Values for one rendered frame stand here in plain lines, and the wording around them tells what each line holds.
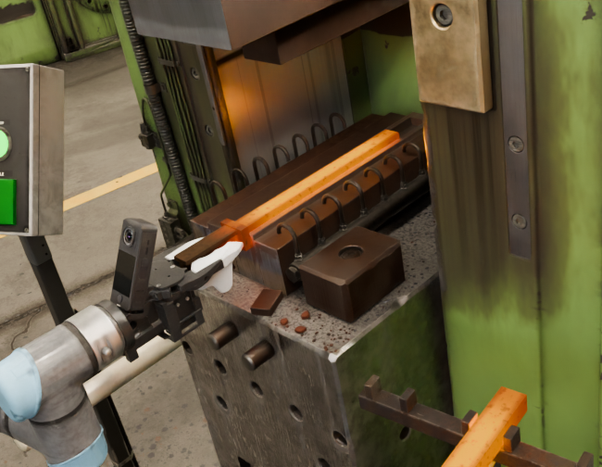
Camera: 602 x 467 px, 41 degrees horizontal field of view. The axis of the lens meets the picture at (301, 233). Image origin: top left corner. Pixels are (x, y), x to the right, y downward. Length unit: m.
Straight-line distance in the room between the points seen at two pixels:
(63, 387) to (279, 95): 0.64
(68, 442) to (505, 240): 0.58
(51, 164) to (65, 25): 4.52
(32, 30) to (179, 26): 4.91
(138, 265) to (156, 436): 1.38
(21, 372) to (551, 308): 0.63
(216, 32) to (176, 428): 1.56
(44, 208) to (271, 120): 0.40
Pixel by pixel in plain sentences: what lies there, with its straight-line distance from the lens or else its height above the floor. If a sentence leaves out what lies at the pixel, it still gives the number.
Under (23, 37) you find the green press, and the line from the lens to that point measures 5.94.
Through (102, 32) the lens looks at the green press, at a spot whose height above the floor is 0.11.
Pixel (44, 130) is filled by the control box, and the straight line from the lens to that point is 1.42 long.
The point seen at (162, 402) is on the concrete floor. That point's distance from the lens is 2.48.
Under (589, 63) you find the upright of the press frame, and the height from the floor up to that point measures 1.25.
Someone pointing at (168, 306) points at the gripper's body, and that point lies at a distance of 1.06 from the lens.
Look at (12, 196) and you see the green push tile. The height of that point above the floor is 1.02.
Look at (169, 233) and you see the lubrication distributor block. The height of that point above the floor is 0.81.
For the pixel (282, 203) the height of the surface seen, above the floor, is 1.01.
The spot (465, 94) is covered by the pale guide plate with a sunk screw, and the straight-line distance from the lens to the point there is 0.92.
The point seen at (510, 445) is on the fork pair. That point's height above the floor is 0.94.
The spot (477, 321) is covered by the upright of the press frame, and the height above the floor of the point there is 0.87.
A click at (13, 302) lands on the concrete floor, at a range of 3.21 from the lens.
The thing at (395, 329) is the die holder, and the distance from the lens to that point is 1.09.
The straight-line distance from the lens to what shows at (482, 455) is 0.83.
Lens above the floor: 1.56
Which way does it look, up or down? 30 degrees down
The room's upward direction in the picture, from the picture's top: 12 degrees counter-clockwise
